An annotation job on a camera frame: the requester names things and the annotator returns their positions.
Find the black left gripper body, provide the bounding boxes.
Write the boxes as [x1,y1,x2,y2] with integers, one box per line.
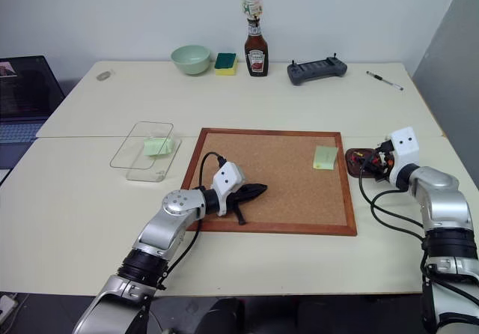
[226,182,251,206]

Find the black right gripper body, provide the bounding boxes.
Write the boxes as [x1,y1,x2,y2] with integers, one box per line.
[372,150,392,183]

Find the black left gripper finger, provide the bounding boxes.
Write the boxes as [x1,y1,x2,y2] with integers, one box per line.
[242,182,269,202]
[232,200,248,226]

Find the brown tray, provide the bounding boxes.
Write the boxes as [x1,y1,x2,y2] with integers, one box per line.
[344,147,394,180]

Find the clear plastic box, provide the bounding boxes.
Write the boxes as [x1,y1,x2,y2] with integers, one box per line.
[126,136,183,183]

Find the green sticky note stack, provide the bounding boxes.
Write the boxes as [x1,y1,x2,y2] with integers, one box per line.
[143,136,177,158]

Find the clear plastic tray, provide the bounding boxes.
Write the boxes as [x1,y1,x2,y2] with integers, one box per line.
[109,121,175,170]

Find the wood framed cork board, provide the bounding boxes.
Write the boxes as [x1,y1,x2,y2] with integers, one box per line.
[180,127,358,237]

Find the black and clear pen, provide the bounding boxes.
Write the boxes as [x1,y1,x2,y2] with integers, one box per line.
[366,70,405,91]

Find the grey handheld controller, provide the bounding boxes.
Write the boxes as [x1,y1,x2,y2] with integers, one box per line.
[287,53,348,87]

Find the green and yellow sponge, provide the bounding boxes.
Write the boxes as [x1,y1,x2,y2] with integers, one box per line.
[214,52,240,78]

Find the ketchup bottle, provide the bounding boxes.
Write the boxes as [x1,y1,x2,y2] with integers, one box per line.
[243,16,271,78]

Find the pale green bowl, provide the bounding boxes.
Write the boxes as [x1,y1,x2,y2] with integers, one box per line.
[171,44,211,76]

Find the small clear labelled bottle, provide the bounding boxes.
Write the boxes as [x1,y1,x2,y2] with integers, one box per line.
[240,0,265,21]

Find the open laptop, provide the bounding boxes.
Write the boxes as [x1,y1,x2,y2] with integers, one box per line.
[0,55,67,171]

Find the white power strip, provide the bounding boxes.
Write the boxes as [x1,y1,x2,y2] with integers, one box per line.
[0,294,19,319]

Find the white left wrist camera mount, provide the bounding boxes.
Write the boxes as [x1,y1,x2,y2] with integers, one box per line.
[211,162,246,217]

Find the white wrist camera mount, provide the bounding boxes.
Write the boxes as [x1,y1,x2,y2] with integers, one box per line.
[386,126,420,186]
[211,162,246,217]

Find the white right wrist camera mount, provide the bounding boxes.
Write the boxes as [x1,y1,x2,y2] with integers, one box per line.
[386,126,420,186]

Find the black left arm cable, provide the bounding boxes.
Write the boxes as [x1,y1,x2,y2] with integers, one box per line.
[159,151,228,291]

